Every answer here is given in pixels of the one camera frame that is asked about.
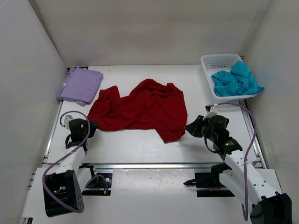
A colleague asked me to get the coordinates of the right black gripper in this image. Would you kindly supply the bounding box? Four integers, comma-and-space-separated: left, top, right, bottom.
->
185, 116, 217, 142

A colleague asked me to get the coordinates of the purple t-shirt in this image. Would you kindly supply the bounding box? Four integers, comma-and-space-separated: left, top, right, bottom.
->
57, 67, 104, 106

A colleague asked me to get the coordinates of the red t-shirt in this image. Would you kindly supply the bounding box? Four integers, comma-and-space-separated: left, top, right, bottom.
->
87, 79, 188, 143

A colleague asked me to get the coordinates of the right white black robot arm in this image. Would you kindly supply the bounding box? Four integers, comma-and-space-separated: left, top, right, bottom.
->
185, 115, 292, 224

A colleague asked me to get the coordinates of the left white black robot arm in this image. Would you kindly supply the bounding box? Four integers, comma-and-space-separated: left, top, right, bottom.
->
43, 115, 99, 217

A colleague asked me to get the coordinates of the teal t-shirt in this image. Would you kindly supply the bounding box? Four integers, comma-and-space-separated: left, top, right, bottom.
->
211, 61, 264, 97

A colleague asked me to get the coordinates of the white plastic basket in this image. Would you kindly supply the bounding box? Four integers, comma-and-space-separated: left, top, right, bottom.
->
200, 53, 257, 103

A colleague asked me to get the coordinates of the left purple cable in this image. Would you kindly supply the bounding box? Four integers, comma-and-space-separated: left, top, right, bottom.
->
42, 110, 109, 214

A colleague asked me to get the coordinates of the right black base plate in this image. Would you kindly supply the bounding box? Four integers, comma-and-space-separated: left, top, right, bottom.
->
195, 173, 234, 197

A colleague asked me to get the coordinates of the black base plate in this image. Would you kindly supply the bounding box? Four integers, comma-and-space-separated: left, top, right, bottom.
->
82, 169, 113, 196
195, 173, 234, 197

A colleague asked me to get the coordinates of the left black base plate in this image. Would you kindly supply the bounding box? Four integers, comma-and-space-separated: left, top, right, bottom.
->
82, 169, 113, 196

